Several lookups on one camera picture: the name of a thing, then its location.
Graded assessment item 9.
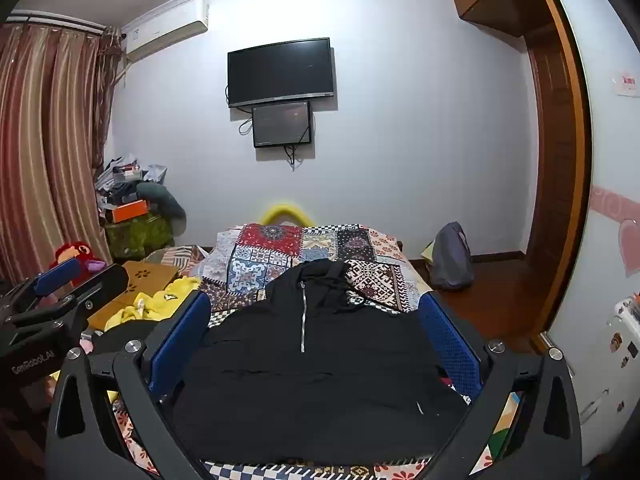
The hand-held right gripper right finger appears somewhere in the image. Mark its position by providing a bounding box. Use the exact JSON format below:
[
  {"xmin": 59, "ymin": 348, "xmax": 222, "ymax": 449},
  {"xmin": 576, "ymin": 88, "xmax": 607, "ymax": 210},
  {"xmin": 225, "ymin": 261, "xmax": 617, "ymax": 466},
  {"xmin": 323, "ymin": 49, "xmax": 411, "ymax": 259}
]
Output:
[{"xmin": 419, "ymin": 293, "xmax": 584, "ymax": 480}]

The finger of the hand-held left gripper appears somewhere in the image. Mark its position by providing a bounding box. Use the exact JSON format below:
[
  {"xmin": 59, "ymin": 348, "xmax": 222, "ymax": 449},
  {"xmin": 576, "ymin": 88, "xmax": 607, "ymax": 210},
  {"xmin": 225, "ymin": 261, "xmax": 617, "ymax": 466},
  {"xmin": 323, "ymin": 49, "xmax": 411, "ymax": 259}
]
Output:
[
  {"xmin": 54, "ymin": 263, "xmax": 129, "ymax": 334},
  {"xmin": 0, "ymin": 258, "xmax": 88, "ymax": 322}
]

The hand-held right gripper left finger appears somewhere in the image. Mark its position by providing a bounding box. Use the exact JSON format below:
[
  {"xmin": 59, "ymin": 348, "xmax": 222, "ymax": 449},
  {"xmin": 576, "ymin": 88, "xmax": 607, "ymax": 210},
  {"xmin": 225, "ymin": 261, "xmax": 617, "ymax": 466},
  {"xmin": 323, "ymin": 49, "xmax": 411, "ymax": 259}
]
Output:
[{"xmin": 45, "ymin": 290, "xmax": 212, "ymax": 480}]

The black zip hoodie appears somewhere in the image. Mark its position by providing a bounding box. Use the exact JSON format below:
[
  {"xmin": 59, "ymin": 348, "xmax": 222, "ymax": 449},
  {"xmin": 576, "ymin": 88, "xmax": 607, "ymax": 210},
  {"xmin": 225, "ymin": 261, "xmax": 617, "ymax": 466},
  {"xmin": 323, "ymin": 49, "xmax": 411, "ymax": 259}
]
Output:
[{"xmin": 170, "ymin": 259, "xmax": 472, "ymax": 467}]

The red plush toy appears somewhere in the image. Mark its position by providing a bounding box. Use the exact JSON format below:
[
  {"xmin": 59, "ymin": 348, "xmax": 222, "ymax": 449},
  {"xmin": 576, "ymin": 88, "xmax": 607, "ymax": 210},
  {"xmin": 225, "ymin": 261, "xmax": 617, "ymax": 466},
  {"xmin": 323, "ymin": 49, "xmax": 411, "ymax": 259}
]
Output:
[{"xmin": 48, "ymin": 241, "xmax": 107, "ymax": 281}]

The brown cardboard box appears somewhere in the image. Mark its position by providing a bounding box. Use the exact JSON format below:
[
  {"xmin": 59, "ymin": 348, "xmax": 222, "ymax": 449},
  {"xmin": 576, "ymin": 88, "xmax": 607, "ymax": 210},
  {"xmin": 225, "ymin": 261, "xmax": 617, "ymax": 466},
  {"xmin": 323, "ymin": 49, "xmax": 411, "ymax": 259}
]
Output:
[{"xmin": 86, "ymin": 260, "xmax": 181, "ymax": 332}]

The yellow garment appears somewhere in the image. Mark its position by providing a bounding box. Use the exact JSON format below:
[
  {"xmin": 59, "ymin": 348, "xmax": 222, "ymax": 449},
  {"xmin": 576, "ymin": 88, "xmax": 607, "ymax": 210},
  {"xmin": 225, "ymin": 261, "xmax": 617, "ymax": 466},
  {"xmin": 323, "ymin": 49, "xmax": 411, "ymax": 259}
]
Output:
[{"xmin": 102, "ymin": 275, "xmax": 202, "ymax": 333}]

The orange box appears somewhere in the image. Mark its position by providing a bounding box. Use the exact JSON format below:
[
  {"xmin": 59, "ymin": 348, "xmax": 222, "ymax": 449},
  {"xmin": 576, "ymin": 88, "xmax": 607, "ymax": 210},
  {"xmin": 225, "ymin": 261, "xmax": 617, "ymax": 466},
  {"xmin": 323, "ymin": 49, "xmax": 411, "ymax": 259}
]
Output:
[{"xmin": 111, "ymin": 200, "xmax": 151, "ymax": 224}]

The striped patterned cloth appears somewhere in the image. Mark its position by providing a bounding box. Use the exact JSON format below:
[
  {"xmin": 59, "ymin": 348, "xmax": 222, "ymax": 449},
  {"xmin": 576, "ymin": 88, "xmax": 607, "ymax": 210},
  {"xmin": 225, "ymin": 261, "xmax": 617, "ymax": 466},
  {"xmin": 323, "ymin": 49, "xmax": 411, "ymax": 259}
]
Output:
[{"xmin": 144, "ymin": 245, "xmax": 213, "ymax": 276}]

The grey backpack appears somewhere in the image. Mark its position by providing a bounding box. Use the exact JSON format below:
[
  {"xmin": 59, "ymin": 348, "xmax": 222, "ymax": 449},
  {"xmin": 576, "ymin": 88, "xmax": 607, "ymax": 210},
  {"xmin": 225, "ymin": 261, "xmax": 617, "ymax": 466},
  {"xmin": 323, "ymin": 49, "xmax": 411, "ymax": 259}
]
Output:
[{"xmin": 429, "ymin": 221, "xmax": 475, "ymax": 291}]

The patchwork bedspread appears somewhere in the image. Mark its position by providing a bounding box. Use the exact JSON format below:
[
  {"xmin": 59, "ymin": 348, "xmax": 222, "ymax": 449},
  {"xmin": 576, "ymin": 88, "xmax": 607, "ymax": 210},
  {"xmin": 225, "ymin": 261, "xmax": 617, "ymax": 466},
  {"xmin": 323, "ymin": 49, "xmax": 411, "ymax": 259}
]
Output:
[{"xmin": 107, "ymin": 222, "xmax": 526, "ymax": 480}]

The grey cushion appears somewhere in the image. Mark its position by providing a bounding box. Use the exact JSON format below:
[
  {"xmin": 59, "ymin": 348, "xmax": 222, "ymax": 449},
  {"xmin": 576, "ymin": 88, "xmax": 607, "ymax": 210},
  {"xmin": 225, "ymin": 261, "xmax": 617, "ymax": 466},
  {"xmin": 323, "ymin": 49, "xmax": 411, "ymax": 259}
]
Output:
[{"xmin": 136, "ymin": 181, "xmax": 187, "ymax": 222}]

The pile of bags and papers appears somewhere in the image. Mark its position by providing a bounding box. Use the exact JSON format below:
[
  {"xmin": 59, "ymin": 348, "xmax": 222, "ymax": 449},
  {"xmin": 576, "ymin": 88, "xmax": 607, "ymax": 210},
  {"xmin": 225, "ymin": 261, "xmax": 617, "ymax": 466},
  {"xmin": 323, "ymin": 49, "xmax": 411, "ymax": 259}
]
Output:
[{"xmin": 94, "ymin": 156, "xmax": 168, "ymax": 211}]

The striped red curtain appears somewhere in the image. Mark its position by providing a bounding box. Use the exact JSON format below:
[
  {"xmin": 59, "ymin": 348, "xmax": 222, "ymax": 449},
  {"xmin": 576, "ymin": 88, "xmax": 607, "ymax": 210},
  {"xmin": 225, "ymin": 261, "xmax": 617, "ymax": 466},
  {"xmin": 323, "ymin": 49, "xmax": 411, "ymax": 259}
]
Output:
[{"xmin": 0, "ymin": 21, "xmax": 124, "ymax": 288}]

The white sticker-covered cabinet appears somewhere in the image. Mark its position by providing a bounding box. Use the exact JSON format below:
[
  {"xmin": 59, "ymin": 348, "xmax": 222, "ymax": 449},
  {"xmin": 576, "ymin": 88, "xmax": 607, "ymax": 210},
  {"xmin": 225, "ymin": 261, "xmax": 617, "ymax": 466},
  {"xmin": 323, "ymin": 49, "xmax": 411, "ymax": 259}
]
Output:
[{"xmin": 565, "ymin": 296, "xmax": 640, "ymax": 467}]

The yellow foam tube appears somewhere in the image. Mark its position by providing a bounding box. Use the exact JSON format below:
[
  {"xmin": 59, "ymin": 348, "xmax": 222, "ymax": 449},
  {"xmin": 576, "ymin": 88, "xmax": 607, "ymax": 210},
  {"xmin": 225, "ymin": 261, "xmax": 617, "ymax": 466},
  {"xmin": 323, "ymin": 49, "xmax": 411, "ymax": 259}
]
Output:
[{"xmin": 259, "ymin": 203, "xmax": 316, "ymax": 226}]

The small black monitor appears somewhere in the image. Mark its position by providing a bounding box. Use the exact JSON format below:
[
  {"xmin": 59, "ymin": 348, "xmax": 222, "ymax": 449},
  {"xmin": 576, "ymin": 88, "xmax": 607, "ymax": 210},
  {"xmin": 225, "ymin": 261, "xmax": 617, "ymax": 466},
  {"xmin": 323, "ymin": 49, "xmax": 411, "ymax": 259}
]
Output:
[{"xmin": 251, "ymin": 101, "xmax": 314, "ymax": 149}]

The white air conditioner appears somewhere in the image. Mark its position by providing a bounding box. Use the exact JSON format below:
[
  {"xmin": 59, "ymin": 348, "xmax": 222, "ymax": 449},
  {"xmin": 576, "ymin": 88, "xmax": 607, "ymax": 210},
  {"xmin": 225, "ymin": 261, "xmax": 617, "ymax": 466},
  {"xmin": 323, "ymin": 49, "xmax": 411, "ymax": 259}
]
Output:
[{"xmin": 121, "ymin": 0, "xmax": 210, "ymax": 59}]

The large black television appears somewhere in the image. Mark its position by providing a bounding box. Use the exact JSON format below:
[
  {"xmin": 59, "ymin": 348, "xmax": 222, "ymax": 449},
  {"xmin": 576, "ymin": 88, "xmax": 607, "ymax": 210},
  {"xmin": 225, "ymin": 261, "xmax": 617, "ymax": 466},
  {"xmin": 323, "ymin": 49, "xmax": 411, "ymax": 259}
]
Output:
[{"xmin": 227, "ymin": 37, "xmax": 335, "ymax": 109}]

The pink wall sticker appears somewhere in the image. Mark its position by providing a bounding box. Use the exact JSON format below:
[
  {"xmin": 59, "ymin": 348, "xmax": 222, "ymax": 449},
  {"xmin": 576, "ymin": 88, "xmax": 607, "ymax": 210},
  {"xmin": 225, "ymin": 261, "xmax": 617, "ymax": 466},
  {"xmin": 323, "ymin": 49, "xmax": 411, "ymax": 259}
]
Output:
[{"xmin": 590, "ymin": 184, "xmax": 640, "ymax": 279}]

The wooden door frame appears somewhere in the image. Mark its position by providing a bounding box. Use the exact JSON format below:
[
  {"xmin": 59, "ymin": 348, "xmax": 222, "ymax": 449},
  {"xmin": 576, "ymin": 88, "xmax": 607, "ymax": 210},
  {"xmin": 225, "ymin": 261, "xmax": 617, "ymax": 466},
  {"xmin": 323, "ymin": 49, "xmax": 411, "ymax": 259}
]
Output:
[{"xmin": 519, "ymin": 0, "xmax": 594, "ymax": 348}]

